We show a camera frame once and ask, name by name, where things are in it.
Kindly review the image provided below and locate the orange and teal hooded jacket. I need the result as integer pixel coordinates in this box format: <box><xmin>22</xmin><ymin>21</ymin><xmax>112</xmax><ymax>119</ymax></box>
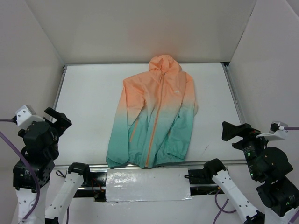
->
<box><xmin>106</xmin><ymin>55</ymin><xmax>198</xmax><ymax>168</ymax></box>

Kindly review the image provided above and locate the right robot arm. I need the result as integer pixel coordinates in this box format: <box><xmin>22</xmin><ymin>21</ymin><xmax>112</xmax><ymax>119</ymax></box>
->
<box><xmin>203</xmin><ymin>121</ymin><xmax>299</xmax><ymax>224</ymax></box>

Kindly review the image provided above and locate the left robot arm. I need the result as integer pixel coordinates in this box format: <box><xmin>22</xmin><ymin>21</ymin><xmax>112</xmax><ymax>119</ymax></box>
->
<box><xmin>13</xmin><ymin>105</ymin><xmax>92</xmax><ymax>224</ymax></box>

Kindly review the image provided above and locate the white taped front panel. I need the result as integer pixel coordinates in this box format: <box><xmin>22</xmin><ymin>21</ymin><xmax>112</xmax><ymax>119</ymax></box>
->
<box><xmin>106</xmin><ymin>168</ymin><xmax>191</xmax><ymax>202</ymax></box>

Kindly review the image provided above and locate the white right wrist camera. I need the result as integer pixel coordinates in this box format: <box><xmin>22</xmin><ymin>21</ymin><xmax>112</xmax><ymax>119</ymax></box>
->
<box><xmin>256</xmin><ymin>121</ymin><xmax>289</xmax><ymax>141</ymax></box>

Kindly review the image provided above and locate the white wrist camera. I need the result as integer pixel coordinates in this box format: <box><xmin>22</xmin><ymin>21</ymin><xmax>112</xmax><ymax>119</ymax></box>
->
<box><xmin>256</xmin><ymin>121</ymin><xmax>289</xmax><ymax>141</ymax></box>
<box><xmin>15</xmin><ymin>105</ymin><xmax>45</xmax><ymax>129</ymax></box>

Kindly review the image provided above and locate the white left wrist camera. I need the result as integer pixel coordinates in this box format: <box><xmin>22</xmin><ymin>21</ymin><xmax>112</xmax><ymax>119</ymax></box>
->
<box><xmin>15</xmin><ymin>105</ymin><xmax>45</xmax><ymax>129</ymax></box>

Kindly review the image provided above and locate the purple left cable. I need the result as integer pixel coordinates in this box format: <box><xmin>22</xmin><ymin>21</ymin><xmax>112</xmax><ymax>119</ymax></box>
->
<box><xmin>0</xmin><ymin>118</ymin><xmax>71</xmax><ymax>224</ymax></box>

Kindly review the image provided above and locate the purple cable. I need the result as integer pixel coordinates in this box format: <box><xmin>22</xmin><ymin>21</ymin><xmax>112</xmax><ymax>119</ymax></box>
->
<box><xmin>211</xmin><ymin>126</ymin><xmax>299</xmax><ymax>224</ymax></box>
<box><xmin>0</xmin><ymin>118</ymin><xmax>71</xmax><ymax>224</ymax></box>

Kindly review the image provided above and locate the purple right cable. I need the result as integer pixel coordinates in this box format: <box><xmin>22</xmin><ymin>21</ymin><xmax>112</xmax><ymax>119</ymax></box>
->
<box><xmin>211</xmin><ymin>126</ymin><xmax>299</xmax><ymax>224</ymax></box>

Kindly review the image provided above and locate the aluminium table frame rail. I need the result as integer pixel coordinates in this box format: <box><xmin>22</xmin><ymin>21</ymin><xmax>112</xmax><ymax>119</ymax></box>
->
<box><xmin>221</xmin><ymin>62</ymin><xmax>246</xmax><ymax>124</ymax></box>

